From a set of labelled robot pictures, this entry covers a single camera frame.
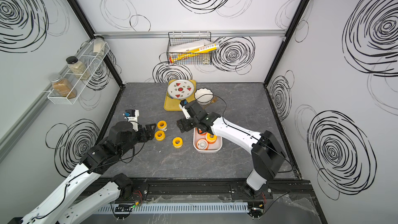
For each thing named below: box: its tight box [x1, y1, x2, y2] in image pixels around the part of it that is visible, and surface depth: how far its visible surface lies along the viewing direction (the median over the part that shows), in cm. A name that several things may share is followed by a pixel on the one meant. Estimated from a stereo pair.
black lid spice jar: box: [65, 56, 91, 81], surface depth 72 cm
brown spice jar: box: [48, 74, 77, 100], surface depth 65 cm
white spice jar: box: [93, 35, 106, 56], surface depth 88 cm
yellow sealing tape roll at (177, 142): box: [172, 136, 183, 149], surface depth 90 cm
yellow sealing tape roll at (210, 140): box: [205, 132, 218, 145], surface depth 90 cm
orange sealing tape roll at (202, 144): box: [196, 137, 209, 151], surface depth 89 cm
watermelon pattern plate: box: [167, 79, 195, 100], surface depth 118 cm
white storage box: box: [192, 127, 223, 154], surface depth 88 cm
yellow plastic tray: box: [163, 79, 197, 111], surface depth 112 cm
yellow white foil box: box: [168, 39, 221, 64], surface depth 88 cm
